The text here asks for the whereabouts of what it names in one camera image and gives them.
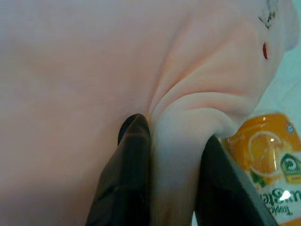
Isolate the orange juice bottle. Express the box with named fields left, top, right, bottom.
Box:
left=220, top=112, right=301, bottom=226

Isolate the pink pillow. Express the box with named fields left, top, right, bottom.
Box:
left=0, top=0, right=298, bottom=226

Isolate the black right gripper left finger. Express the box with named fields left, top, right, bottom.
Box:
left=85, top=113, right=151, bottom=226

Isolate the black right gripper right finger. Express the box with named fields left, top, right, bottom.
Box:
left=194, top=135, right=278, bottom=226

